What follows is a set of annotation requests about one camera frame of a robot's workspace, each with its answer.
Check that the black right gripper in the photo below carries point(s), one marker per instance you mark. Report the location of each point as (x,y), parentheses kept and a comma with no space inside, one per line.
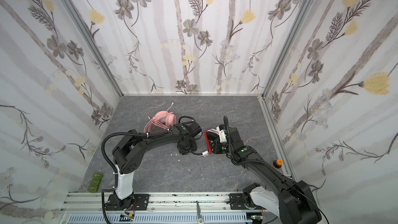
(214,146)

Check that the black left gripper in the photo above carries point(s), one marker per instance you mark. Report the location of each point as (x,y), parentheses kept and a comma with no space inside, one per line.
(186,144)

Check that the pink headphones with cable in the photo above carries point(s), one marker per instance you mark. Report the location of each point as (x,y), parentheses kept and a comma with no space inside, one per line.
(162,119)

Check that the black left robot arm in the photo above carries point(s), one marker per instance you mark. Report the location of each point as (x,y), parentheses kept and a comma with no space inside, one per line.
(185,125)

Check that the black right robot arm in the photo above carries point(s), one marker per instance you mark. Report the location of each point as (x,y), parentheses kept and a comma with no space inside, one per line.
(293,202)

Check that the brown tape roll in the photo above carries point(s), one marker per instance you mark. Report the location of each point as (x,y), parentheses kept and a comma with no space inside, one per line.
(277,164)

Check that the green small object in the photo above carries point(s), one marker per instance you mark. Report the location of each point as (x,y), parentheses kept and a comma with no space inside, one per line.
(95,182)

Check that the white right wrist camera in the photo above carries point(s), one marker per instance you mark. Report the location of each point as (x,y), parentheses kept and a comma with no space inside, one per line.
(222,134)

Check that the white perforated cable duct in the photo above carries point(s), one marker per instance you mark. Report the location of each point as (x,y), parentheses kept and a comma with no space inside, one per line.
(159,218)

